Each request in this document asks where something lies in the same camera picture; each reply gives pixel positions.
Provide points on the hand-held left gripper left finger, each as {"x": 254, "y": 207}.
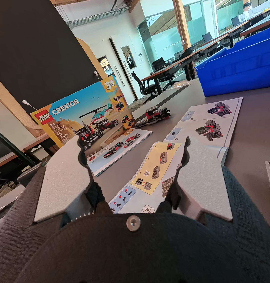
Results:
{"x": 62, "y": 183}

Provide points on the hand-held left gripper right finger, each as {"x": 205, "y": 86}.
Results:
{"x": 203, "y": 183}

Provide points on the building steps instruction booklet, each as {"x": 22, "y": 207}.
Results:
{"x": 192, "y": 132}

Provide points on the blue plastic bin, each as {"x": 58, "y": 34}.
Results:
{"x": 236, "y": 70}

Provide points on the brown-edged side desk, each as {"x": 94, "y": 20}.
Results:
{"x": 37, "y": 142}

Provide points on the wooden-edged office desk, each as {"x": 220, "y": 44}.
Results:
{"x": 168, "y": 70}

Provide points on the long office desk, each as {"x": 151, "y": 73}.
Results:
{"x": 247, "y": 24}

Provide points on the car cover instruction booklet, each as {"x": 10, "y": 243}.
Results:
{"x": 126, "y": 143}

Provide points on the colourful toy set box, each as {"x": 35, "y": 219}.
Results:
{"x": 81, "y": 106}

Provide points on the red black brick truck model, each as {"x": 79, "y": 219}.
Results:
{"x": 153, "y": 116}

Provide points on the light grey table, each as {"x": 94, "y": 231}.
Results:
{"x": 159, "y": 99}

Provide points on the clear plastic bag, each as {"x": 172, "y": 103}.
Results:
{"x": 180, "y": 84}

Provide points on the black office chair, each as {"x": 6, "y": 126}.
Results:
{"x": 143, "y": 86}
{"x": 207, "y": 37}
{"x": 160, "y": 64}

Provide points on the white door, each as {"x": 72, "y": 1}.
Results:
{"x": 130, "y": 73}

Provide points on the black board panel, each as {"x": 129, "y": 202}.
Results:
{"x": 37, "y": 55}

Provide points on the black laptop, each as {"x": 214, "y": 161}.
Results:
{"x": 188, "y": 52}

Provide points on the wooden arch frame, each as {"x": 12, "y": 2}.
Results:
{"x": 15, "y": 110}

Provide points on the wooden post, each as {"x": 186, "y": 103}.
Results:
{"x": 181, "y": 24}

